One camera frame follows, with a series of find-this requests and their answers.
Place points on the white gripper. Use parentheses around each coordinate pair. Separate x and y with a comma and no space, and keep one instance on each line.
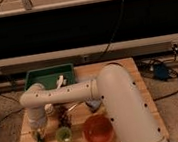
(38,133)

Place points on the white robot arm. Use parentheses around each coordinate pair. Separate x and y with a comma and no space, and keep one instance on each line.
(114,86)

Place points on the red orange bowl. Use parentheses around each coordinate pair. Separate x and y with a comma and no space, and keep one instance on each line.
(98,128)

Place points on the white cylindrical cup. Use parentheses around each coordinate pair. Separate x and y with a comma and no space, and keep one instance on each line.
(49,110)

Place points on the small green cup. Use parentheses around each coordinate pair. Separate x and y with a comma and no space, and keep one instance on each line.
(63,134)

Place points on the dark purple grape bunch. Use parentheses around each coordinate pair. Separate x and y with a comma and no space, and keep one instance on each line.
(63,118)

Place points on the green plastic tray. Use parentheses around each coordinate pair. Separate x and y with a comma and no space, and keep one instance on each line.
(48,76)

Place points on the white scrub brush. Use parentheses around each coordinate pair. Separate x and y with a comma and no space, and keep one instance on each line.
(61,82)

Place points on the blue sponge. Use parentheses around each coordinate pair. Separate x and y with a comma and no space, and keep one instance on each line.
(93,105)

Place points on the blue power adapter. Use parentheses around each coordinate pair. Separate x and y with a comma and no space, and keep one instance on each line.
(161,72)

